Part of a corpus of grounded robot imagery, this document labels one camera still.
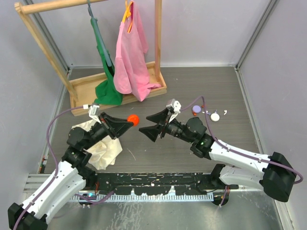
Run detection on orange earbud charging case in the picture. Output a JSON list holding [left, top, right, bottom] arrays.
[[127, 114, 140, 126]]

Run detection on slotted cable duct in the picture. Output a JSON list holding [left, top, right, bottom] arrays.
[[59, 193, 214, 203]]

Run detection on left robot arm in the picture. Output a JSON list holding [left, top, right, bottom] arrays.
[[8, 112, 134, 230]]

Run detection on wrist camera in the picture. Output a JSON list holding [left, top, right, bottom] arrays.
[[166, 99, 181, 123], [88, 103, 100, 123]]

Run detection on wooden clothes rack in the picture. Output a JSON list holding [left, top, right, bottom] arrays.
[[14, 0, 167, 107]]

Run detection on white earbud charging case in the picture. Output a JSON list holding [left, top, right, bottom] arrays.
[[210, 113, 220, 122]]

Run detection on yellow clothes hanger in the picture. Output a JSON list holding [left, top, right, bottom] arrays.
[[122, 0, 133, 33]]

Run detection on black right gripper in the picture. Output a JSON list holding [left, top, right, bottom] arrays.
[[139, 107, 194, 144]]

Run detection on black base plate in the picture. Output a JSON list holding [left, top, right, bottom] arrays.
[[93, 172, 225, 196]]

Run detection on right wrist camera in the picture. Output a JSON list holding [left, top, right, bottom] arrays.
[[166, 99, 181, 123]]

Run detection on green shirt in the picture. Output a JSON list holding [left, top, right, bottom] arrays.
[[90, 18, 124, 106]]

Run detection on grey clothes hanger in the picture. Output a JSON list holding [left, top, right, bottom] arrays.
[[87, 0, 113, 67]]

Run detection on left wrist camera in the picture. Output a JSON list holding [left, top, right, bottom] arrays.
[[88, 103, 100, 123]]

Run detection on cream crumpled cloth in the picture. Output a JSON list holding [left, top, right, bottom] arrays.
[[71, 119, 123, 171]]

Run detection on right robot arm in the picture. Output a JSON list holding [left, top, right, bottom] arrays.
[[139, 108, 296, 202]]

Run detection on pink shirt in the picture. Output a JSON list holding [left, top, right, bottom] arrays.
[[114, 1, 161, 102]]

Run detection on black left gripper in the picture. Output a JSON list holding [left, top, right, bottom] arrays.
[[83, 112, 133, 150]]

